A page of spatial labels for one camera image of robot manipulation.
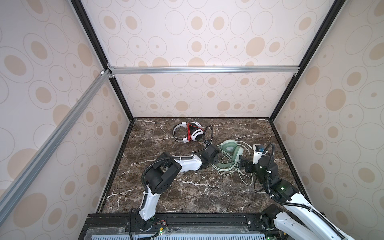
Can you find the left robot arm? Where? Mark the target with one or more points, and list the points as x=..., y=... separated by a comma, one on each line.
x=159, y=175

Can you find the horizontal aluminium frame bar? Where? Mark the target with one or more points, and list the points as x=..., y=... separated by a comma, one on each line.
x=204, y=70

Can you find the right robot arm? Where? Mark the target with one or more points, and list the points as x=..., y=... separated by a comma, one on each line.
x=304, y=222

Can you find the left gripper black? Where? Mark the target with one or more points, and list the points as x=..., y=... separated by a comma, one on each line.
x=215, y=161

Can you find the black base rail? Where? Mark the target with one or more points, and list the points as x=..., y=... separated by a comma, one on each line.
x=195, y=226

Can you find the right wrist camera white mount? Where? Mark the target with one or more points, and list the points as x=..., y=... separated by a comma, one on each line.
x=258, y=152

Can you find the white black headphones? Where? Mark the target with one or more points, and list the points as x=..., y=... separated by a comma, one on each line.
x=195, y=132

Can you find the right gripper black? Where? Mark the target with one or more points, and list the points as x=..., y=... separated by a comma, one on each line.
x=243, y=163

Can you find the green headphones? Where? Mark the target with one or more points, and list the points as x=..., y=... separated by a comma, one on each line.
x=232, y=150

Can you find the left diagonal aluminium frame bar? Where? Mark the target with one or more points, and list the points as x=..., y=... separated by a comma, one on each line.
x=21, y=184

